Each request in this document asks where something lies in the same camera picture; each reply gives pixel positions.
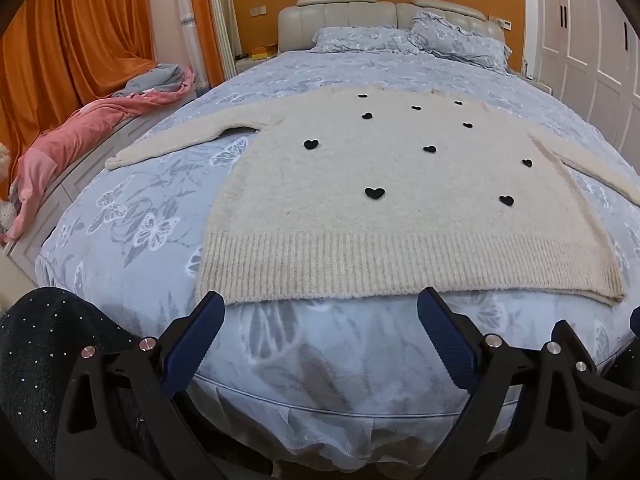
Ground cream knit sweater black hearts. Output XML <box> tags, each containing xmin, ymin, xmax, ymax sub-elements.
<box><xmin>106</xmin><ymin>86</ymin><xmax>639</xmax><ymax>304</ymax></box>

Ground black sparkly trousers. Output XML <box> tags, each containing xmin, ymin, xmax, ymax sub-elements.
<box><xmin>1</xmin><ymin>287</ymin><xmax>170</xmax><ymax>479</ymax></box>

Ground pink blanket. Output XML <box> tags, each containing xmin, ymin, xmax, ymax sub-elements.
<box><xmin>1</xmin><ymin>68</ymin><xmax>195</xmax><ymax>242</ymax></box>

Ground white bedside cabinet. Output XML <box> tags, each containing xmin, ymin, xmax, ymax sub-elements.
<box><xmin>235</xmin><ymin>52</ymin><xmax>278</xmax><ymax>75</ymax></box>

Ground left blue floral pillow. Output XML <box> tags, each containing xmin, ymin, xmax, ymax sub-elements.
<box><xmin>310</xmin><ymin>26</ymin><xmax>421</xmax><ymax>55</ymax></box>

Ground white wardrobe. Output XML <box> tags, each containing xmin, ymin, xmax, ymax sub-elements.
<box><xmin>538</xmin><ymin>0</ymin><xmax>639</xmax><ymax>166</ymax></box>

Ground grey padded headboard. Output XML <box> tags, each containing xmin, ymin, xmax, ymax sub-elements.
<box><xmin>278</xmin><ymin>0</ymin><xmax>506</xmax><ymax>53</ymax></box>

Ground grey blue folded cloth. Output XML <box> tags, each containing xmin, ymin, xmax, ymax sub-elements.
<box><xmin>112</xmin><ymin>64</ymin><xmax>184</xmax><ymax>98</ymax></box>

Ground orange curtain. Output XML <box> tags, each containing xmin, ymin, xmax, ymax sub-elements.
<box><xmin>0</xmin><ymin>0</ymin><xmax>158</xmax><ymax>201</ymax></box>

